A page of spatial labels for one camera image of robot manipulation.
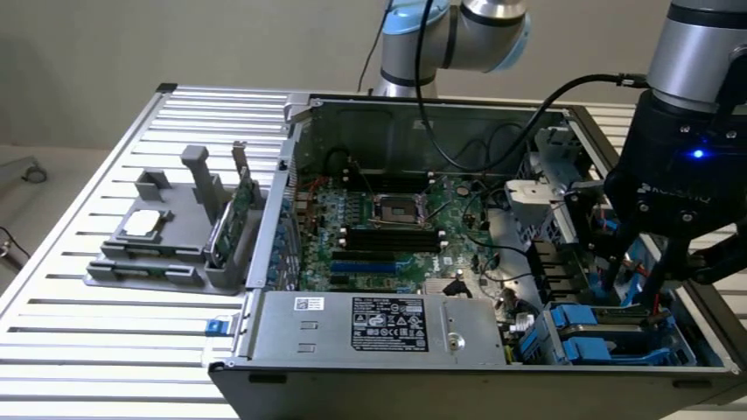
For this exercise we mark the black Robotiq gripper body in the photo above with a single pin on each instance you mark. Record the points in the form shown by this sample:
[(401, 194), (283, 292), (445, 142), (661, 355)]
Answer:
[(671, 144)]

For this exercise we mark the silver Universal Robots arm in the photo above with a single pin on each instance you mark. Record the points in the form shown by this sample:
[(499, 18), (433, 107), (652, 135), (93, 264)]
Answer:
[(683, 44)]

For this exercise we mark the blue disk carrier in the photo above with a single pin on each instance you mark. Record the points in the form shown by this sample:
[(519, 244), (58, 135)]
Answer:
[(572, 316), (585, 349)]

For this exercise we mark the metal disk bay cage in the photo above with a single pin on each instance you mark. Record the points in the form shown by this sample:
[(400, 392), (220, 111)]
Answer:
[(536, 192)]

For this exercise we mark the green Dell motherboard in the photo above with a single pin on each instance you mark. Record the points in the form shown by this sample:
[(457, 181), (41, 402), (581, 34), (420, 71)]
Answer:
[(455, 245)]

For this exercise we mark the round coin battery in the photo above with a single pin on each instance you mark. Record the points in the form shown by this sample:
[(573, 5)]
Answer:
[(463, 190)]

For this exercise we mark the silver chipset heat sink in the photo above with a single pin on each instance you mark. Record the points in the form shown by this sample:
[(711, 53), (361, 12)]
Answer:
[(441, 289)]

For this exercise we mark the long black expansion slot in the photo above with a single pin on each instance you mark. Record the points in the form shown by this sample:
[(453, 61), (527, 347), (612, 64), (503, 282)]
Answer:
[(364, 256)]

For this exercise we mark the blue expansion slot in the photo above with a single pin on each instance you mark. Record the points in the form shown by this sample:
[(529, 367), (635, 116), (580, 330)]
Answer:
[(364, 267)]

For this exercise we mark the open black PC case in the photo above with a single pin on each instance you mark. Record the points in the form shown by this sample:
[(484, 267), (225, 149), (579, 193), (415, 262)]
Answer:
[(408, 385)]

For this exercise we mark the short black expansion slot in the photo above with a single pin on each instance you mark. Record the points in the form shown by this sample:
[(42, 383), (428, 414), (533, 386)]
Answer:
[(341, 280)]

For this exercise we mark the grey power supply unit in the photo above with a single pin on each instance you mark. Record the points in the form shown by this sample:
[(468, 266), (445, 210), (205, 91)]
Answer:
[(327, 332)]

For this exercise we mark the green graphics card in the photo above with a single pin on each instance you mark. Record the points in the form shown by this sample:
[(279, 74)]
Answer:
[(244, 205)]

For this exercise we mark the blue table clamp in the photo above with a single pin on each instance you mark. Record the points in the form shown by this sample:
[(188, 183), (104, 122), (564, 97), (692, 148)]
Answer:
[(216, 326)]

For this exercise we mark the grey plastic parts rack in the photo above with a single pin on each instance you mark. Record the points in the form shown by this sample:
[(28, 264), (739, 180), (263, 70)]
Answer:
[(169, 245)]

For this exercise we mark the silver CPU chip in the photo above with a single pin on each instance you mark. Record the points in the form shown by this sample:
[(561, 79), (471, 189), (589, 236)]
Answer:
[(141, 222)]

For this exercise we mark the black table corner cap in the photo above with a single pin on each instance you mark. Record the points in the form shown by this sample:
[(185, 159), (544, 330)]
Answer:
[(166, 87)]

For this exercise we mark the grey caster wheel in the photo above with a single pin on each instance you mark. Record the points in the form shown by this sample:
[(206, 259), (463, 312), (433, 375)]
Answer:
[(33, 172)]

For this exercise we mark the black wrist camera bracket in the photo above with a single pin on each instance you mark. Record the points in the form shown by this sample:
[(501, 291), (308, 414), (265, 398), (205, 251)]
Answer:
[(720, 260)]

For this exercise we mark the CPU socket with metal frame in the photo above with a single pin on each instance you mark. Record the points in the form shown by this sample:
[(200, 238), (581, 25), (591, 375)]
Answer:
[(403, 210)]

